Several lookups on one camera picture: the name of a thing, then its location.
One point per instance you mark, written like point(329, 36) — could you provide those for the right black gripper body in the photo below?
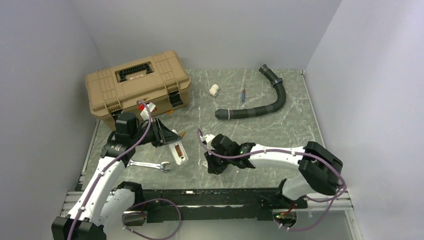
point(218, 164)

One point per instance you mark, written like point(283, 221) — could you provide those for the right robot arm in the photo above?
point(319, 171)

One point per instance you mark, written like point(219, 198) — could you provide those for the blue red pen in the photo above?
point(243, 95)

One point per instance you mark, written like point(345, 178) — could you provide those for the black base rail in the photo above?
point(262, 204)

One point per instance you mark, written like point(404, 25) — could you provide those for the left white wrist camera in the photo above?
point(144, 111)

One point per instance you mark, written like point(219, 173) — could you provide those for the tan plastic toolbox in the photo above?
point(160, 79)

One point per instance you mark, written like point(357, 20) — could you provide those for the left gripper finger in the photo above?
point(168, 136)
point(158, 127)

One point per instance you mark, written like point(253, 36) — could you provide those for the white remote control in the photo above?
point(177, 150)

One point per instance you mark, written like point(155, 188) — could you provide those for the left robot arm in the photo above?
point(102, 202)

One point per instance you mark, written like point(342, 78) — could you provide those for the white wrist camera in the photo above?
point(207, 140)
point(144, 111)

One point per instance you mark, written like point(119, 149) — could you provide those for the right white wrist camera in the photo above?
point(207, 140)

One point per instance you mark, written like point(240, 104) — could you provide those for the silver open-end wrench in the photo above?
point(160, 166)

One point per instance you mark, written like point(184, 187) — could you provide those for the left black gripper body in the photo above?
point(149, 138)

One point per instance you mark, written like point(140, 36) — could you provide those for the white pipe fitting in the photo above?
point(214, 89)

